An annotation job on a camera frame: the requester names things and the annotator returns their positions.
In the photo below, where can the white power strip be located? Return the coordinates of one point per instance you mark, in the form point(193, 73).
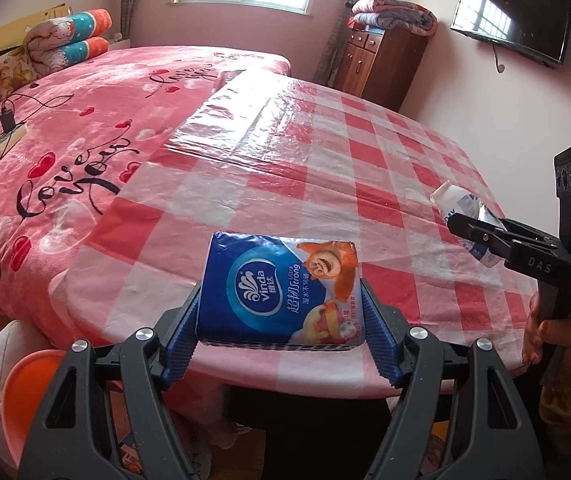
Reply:
point(10, 139)

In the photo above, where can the grey curtain right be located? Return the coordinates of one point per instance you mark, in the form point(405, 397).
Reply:
point(333, 46)

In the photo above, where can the rolled colourful quilt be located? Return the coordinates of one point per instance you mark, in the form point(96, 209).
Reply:
point(58, 43)

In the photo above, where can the brown wooden cabinet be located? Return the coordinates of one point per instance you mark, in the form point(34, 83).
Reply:
point(379, 65)

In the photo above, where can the person's right hand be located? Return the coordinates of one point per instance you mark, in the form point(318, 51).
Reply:
point(537, 333)

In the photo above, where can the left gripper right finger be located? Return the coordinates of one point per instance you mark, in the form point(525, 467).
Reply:
point(385, 332)

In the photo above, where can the yellow headboard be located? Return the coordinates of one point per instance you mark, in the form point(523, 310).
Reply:
point(12, 34)

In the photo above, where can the blue Vinda tissue pack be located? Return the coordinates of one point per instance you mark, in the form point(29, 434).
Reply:
point(269, 292)

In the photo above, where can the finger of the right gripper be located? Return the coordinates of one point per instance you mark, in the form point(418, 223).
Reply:
point(500, 240)

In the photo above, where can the wall mounted television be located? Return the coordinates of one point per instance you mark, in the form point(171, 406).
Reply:
point(536, 29)

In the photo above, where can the red white checkered tablecloth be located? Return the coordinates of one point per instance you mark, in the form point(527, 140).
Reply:
point(273, 155)

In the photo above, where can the folded blankets on cabinet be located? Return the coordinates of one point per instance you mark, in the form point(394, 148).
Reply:
point(389, 14)

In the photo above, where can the floral beige quilt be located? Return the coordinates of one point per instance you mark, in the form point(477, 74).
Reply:
point(16, 71)

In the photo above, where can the pink love you bedspread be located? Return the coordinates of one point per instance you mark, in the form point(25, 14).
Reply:
point(88, 129)

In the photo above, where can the orange trash bin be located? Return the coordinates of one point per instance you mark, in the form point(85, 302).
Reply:
point(21, 396)

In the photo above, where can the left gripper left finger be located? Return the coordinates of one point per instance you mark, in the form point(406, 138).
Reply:
point(176, 331)

